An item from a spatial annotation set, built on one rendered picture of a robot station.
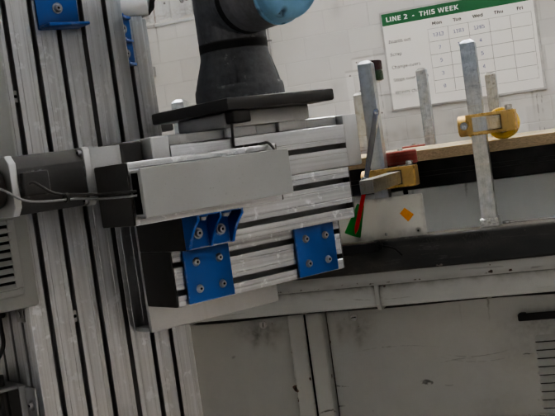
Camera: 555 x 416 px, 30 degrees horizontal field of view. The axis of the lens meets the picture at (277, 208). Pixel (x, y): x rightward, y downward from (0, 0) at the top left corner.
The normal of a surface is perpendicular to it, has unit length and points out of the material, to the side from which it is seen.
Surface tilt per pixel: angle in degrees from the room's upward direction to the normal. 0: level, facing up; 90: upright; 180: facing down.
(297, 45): 90
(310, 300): 90
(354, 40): 90
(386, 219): 90
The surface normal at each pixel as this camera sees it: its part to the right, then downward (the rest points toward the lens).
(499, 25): -0.36, 0.10
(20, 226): 0.62, -0.04
